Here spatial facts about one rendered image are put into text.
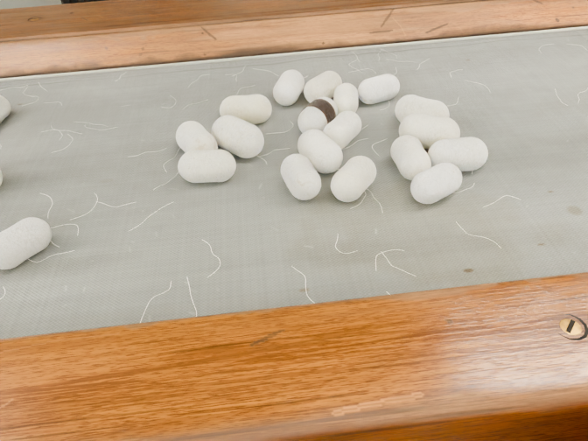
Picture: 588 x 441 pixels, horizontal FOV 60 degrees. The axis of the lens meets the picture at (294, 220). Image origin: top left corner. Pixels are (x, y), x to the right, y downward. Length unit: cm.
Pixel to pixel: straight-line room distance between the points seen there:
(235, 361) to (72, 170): 20
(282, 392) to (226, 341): 3
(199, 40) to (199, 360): 34
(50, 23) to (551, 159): 43
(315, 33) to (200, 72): 11
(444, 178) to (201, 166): 14
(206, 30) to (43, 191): 22
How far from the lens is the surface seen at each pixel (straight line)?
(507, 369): 20
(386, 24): 49
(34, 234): 29
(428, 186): 28
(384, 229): 27
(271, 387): 18
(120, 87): 45
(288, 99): 38
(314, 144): 30
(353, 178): 28
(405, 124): 33
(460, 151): 31
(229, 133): 32
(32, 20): 56
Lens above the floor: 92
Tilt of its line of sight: 41 degrees down
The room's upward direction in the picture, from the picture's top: 4 degrees counter-clockwise
